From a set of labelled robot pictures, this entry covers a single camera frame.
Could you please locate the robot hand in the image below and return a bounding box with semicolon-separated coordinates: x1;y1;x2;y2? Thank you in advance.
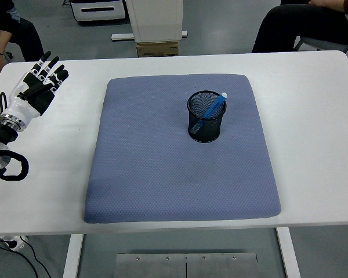
1;51;70;124

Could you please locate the blue marker with white tip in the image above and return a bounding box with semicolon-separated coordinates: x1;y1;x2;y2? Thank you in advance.
189;92;229;134

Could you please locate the black mesh pen holder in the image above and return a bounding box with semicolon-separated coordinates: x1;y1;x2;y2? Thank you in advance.
187;90;227;144

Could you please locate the white and grey chair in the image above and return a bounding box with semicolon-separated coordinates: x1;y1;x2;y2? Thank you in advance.
292;14;348;66

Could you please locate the seated person with brown sleeve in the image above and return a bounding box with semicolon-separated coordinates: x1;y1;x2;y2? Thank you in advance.
251;0;348;53

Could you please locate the person in dark clothes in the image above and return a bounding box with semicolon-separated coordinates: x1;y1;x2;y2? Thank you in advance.
0;0;45;81

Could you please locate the white base bar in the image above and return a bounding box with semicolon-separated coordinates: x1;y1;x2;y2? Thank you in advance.
110;30;188;41

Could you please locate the white device with dark slot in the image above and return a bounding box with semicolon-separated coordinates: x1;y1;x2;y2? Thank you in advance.
69;0;128;23

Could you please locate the cardboard box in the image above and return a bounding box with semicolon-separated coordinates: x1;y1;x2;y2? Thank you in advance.
136;41;180;58

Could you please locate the white upright cabinet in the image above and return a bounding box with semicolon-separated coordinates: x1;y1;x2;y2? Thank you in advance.
126;0;183;44

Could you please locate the white power strip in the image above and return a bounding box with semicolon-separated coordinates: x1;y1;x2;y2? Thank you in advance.
0;235;28;251

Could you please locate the blue-grey textured mat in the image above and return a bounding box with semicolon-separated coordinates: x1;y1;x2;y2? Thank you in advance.
83;74;281;224

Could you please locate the white table leg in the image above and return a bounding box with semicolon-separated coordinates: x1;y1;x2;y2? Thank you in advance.
275;227;302;278
62;233;85;278

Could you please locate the black floor cable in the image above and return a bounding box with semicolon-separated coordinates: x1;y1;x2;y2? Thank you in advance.
0;236;52;278

